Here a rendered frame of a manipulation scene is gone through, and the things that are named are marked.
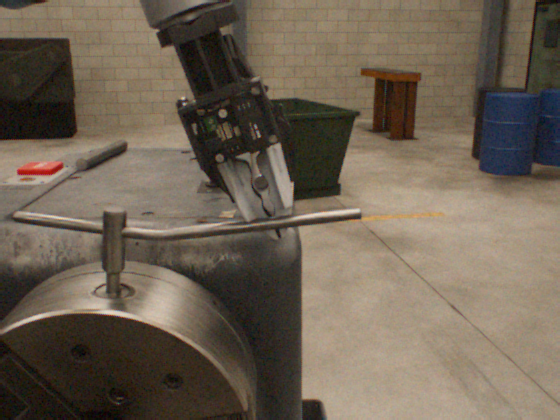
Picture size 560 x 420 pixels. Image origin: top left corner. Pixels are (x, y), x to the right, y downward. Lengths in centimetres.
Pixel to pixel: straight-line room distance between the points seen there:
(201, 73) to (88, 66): 1005
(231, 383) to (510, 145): 633
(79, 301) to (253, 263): 22
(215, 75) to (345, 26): 1048
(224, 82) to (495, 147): 641
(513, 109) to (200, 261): 618
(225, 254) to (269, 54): 996
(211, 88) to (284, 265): 29
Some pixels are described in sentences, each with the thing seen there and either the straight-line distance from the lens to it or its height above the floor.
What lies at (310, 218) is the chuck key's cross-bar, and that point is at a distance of 52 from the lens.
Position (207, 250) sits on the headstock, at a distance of 70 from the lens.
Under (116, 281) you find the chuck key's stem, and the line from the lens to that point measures 59.
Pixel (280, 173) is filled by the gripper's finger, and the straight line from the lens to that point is 52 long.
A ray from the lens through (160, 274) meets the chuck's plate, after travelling 64.
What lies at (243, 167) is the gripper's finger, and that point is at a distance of 52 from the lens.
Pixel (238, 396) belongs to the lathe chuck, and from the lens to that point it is 59.
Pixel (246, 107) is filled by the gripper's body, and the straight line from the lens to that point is 46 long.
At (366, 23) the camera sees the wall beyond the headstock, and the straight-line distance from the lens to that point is 1108.
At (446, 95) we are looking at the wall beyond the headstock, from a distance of 1181.
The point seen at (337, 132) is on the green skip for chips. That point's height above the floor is 66.
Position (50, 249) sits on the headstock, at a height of 123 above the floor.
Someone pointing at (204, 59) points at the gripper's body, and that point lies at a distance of 45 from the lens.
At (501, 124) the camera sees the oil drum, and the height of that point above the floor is 57.
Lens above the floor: 148
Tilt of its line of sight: 17 degrees down
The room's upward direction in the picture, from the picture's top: straight up
